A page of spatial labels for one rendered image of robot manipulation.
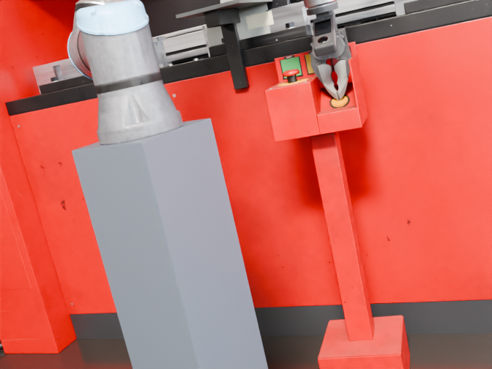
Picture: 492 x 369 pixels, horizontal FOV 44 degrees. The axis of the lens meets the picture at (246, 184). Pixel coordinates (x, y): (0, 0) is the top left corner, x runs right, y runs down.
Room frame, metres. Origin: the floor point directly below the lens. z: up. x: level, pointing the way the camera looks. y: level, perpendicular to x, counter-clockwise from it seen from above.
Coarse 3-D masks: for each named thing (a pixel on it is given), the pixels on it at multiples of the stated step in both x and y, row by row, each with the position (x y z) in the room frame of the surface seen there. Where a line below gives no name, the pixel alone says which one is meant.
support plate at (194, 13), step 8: (240, 0) 1.60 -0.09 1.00; (248, 0) 1.65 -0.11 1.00; (256, 0) 1.71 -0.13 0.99; (264, 0) 1.77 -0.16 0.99; (208, 8) 1.63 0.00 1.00; (216, 8) 1.62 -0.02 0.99; (224, 8) 1.67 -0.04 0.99; (240, 8) 1.82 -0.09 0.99; (176, 16) 1.66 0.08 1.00; (184, 16) 1.65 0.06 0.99; (192, 16) 1.71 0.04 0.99; (200, 16) 1.78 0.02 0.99
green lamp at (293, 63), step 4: (284, 60) 1.53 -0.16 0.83; (288, 60) 1.53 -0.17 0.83; (292, 60) 1.53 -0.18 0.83; (296, 60) 1.52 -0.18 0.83; (284, 64) 1.53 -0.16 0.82; (288, 64) 1.53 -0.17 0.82; (292, 64) 1.53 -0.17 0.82; (296, 64) 1.52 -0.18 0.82; (284, 68) 1.53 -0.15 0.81; (288, 68) 1.53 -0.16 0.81; (292, 68) 1.53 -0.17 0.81; (296, 68) 1.52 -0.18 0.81; (300, 68) 1.52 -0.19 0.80; (300, 72) 1.52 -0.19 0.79
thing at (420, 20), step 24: (480, 0) 1.48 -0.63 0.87; (360, 24) 1.60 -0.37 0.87; (384, 24) 1.58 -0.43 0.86; (408, 24) 1.55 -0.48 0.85; (432, 24) 1.53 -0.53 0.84; (264, 48) 1.71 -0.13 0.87; (288, 48) 1.68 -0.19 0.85; (312, 48) 1.66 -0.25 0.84; (168, 72) 1.84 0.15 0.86; (192, 72) 1.81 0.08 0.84; (48, 96) 2.02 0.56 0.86; (72, 96) 1.98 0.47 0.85; (96, 96) 1.95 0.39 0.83
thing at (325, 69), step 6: (318, 66) 1.41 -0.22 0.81; (324, 66) 1.40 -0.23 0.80; (330, 66) 1.41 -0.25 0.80; (324, 72) 1.41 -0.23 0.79; (330, 72) 1.40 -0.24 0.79; (324, 78) 1.41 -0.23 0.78; (330, 78) 1.40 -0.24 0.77; (324, 84) 1.41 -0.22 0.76; (330, 84) 1.41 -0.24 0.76; (330, 90) 1.41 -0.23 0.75; (336, 90) 1.41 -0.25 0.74; (336, 96) 1.41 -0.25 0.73
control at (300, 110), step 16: (352, 48) 1.48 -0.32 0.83; (304, 64) 1.52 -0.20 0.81; (352, 64) 1.36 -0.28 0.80; (352, 80) 1.33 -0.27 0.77; (272, 96) 1.39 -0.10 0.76; (288, 96) 1.38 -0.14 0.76; (304, 96) 1.37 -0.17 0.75; (320, 96) 1.45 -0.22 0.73; (352, 96) 1.42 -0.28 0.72; (272, 112) 1.39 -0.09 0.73; (288, 112) 1.38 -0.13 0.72; (304, 112) 1.37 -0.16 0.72; (320, 112) 1.39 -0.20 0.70; (336, 112) 1.35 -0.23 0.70; (352, 112) 1.34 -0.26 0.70; (272, 128) 1.40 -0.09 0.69; (288, 128) 1.38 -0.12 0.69; (304, 128) 1.37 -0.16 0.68; (320, 128) 1.36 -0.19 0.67; (336, 128) 1.35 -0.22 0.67; (352, 128) 1.34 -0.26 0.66
